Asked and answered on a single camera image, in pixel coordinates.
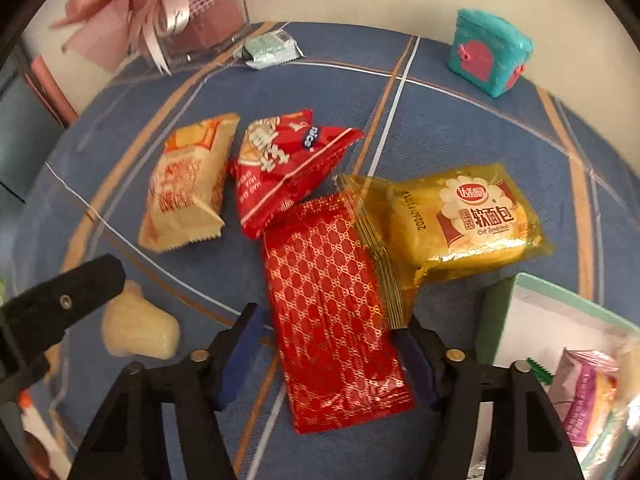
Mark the pink swiss roll packet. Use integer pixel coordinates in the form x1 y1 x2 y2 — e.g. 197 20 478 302
550 347 621 447

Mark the beige swiss roll packet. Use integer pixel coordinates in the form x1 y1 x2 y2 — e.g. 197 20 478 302
137 112 241 253

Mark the small pale green packet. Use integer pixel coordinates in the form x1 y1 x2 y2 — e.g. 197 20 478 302
242 30 303 69

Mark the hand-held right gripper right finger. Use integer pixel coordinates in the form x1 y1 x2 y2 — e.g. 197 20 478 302
392 317 583 480

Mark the yellow bread packet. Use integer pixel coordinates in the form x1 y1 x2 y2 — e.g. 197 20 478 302
334 162 557 331

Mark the clear glass vase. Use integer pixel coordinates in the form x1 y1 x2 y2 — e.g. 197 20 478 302
150 0 250 72

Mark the pink paper bouquet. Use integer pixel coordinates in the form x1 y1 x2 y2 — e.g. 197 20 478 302
50 0 201 77

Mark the white bun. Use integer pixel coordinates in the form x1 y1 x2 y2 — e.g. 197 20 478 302
101 280 181 361

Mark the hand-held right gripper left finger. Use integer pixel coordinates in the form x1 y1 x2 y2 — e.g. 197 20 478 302
67 302 266 480

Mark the white box with mint rim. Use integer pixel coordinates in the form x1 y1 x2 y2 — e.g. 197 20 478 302
472 272 640 480

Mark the red patterned long packet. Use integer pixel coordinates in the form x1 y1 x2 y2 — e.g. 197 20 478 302
262 191 416 435

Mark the teal toy box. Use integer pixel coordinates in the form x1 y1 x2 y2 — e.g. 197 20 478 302
446 8 535 99

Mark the blue plaid tablecloth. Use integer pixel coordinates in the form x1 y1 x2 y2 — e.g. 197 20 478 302
15 21 640 480

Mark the red crinkled snack packet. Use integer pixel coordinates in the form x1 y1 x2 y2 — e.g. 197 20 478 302
227 108 365 240

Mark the green white candy packet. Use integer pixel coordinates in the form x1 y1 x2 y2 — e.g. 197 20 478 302
525 357 553 387

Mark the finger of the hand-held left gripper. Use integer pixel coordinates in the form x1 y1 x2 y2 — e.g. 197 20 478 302
0 254 127 361
0 352 51 403

